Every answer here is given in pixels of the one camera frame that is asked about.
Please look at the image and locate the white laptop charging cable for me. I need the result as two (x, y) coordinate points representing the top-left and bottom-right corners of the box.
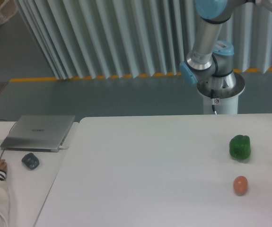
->
(59, 127), (73, 150)

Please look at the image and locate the dark grey 3D mouse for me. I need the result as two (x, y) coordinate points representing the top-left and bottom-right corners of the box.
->
(21, 153), (40, 170)

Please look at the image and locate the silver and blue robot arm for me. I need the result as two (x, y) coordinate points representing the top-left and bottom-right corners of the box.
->
(179, 0), (272, 96)

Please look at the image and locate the brown egg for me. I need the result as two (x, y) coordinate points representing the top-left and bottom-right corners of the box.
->
(233, 176), (248, 196)

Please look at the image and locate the corrugated metal panel barrier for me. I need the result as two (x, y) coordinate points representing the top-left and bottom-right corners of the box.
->
(16, 0), (272, 79)

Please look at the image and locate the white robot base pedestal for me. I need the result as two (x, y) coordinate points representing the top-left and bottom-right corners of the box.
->
(197, 72), (245, 114)

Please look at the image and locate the silver closed laptop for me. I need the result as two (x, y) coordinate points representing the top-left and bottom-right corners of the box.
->
(0, 115), (75, 152)

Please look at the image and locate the green bell pepper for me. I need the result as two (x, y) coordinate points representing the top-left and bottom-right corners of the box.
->
(229, 135), (251, 160)

